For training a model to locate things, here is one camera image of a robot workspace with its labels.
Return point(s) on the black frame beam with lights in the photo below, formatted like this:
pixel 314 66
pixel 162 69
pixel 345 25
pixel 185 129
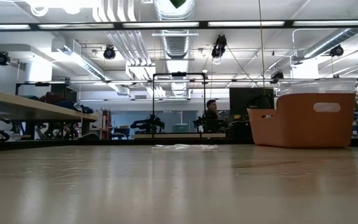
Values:
pixel 203 24

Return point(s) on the green elastic bandage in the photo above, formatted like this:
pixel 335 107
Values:
pixel 178 3

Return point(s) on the thin black station frame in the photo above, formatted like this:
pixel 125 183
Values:
pixel 179 74
pixel 42 84

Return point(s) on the teal box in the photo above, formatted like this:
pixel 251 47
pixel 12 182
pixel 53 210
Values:
pixel 180 128

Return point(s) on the wooden workbench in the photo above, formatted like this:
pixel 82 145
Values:
pixel 26 107

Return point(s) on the large black screen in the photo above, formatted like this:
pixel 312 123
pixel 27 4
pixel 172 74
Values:
pixel 244 99

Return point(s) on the black ceiling spotlight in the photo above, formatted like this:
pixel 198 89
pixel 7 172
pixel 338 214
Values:
pixel 3 59
pixel 278 75
pixel 109 53
pixel 337 50

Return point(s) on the person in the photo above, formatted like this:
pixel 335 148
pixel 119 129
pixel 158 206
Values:
pixel 211 105

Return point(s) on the dark clothes pile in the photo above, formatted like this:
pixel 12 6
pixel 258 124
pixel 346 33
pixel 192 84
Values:
pixel 53 98

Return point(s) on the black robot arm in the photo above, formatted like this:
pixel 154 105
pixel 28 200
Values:
pixel 148 124
pixel 201 122

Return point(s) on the long wooden table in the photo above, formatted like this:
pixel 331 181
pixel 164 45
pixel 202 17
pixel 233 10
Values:
pixel 179 136

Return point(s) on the black ceiling camera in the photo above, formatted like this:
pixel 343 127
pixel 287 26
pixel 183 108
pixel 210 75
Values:
pixel 220 45

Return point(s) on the orange plastic bin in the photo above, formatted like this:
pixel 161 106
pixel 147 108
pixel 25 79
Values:
pixel 291 124

